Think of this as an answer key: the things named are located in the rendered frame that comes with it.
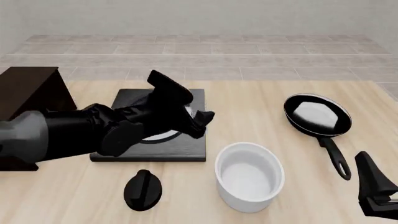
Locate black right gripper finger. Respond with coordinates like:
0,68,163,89
354,151,398,202

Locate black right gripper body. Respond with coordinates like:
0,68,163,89
358,189,398,220

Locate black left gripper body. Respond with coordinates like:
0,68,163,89
146,69,195,133

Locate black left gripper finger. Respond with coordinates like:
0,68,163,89
185,125,207,140
193,110,216,127

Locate white bowl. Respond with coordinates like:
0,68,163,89
214,142,286,213

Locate dark brown wooden cabinet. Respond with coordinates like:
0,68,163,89
0,67,78,172

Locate flat black stove plate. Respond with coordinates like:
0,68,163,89
90,88,208,163

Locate black frying pan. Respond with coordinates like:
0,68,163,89
283,93,353,181

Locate round black stove knob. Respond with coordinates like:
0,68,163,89
123,169,164,212

